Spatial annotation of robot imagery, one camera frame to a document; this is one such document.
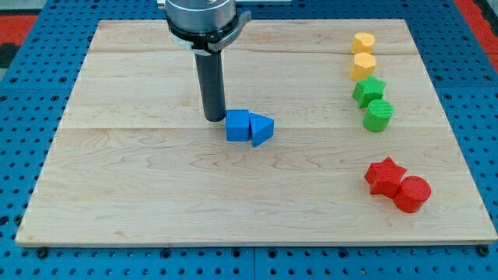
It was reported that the red cylinder block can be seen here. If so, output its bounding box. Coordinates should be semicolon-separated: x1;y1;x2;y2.
393;176;432;213

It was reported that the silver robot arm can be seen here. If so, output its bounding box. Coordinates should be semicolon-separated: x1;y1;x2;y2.
157;0;251;56

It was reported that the wooden board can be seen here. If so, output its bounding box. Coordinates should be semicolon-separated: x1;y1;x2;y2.
16;19;497;247

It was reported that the blue cube block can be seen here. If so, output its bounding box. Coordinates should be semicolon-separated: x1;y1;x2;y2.
225;109;250;142

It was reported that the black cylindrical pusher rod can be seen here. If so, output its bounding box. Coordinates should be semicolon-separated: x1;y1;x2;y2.
195;52;226;122

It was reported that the blue triangular prism block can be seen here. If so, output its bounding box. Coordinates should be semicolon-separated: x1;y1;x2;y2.
249;113;275;147

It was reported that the green cylinder block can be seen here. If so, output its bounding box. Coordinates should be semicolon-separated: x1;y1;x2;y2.
363;100;394;132

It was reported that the green star block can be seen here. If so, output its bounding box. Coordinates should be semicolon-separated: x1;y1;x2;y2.
352;75;387;109

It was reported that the red star block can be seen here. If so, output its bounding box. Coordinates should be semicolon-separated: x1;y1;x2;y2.
364;156;407;198

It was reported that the yellow hexagon block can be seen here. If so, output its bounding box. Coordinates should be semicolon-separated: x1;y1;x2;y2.
349;52;377;81

